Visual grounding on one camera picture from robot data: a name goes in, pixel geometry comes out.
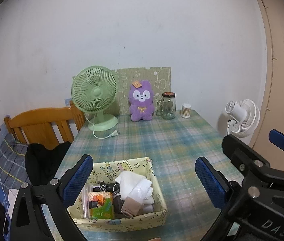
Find white cloth bag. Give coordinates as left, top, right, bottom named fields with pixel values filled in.
left=115, top=171, right=154, bottom=215

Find green desk fan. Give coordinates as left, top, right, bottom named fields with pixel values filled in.
left=71, top=66, right=118, bottom=132

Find black cloth on chair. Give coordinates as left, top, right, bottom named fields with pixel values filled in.
left=24, top=141, right=71, bottom=186

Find green fan power plug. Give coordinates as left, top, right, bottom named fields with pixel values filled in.
left=91, top=129, right=121, bottom=140

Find white floor fan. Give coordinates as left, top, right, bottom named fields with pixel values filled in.
left=225, top=99, right=260, bottom=138

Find green cartoon cardboard panel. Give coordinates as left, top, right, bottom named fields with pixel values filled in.
left=104, top=67, right=171, bottom=116

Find cotton swab container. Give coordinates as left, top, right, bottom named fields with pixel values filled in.
left=180, top=103, right=191, bottom=119

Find blue plaid bedding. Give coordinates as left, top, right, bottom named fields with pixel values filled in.
left=0, top=134, right=30, bottom=194

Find plaid tablecloth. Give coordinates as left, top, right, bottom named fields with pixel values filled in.
left=56, top=111, right=243, bottom=240

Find purple plush toy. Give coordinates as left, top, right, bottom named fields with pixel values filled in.
left=128, top=80, right=155, bottom=121

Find colourful tissue pack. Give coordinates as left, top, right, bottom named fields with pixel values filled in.
left=88, top=192, right=115, bottom=219

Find wooden chair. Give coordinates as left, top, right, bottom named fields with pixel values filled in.
left=4, top=102, right=85, bottom=150

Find beige white cloth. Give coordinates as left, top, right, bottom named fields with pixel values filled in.
left=121, top=197, right=143, bottom=218

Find glass mason jar mug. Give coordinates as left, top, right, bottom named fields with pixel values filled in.
left=156, top=92, right=176, bottom=120

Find grey sock bundle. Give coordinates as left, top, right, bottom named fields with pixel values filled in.
left=92, top=181, right=120, bottom=195

